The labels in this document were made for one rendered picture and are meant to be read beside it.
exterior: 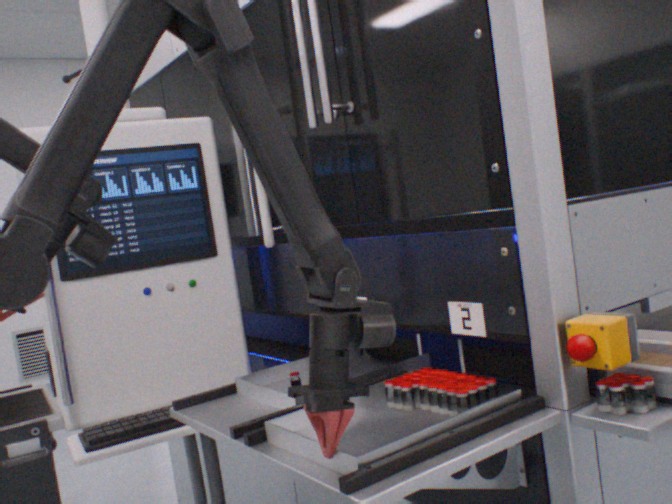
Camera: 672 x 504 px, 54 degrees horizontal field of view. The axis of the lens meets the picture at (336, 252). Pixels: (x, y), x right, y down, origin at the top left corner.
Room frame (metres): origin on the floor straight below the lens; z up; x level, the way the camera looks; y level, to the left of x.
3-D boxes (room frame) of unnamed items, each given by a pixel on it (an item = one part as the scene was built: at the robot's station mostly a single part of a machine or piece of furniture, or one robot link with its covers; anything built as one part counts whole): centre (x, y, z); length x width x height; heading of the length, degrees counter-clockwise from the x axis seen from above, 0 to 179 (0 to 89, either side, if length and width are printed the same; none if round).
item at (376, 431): (1.06, -0.05, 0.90); 0.34 x 0.26 x 0.04; 125
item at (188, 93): (2.07, 0.37, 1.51); 0.49 x 0.01 x 0.59; 34
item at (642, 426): (0.99, -0.42, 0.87); 0.14 x 0.13 x 0.02; 124
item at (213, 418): (1.23, 0.01, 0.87); 0.70 x 0.48 x 0.02; 34
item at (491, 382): (1.15, -0.18, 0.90); 0.18 x 0.02 x 0.05; 35
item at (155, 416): (1.54, 0.45, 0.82); 0.40 x 0.14 x 0.02; 117
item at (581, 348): (0.96, -0.34, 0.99); 0.04 x 0.04 x 0.04; 34
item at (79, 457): (1.59, 0.48, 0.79); 0.45 x 0.28 x 0.03; 117
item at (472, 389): (1.13, -0.15, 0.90); 0.18 x 0.02 x 0.05; 35
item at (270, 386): (1.41, 0.05, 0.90); 0.34 x 0.26 x 0.04; 124
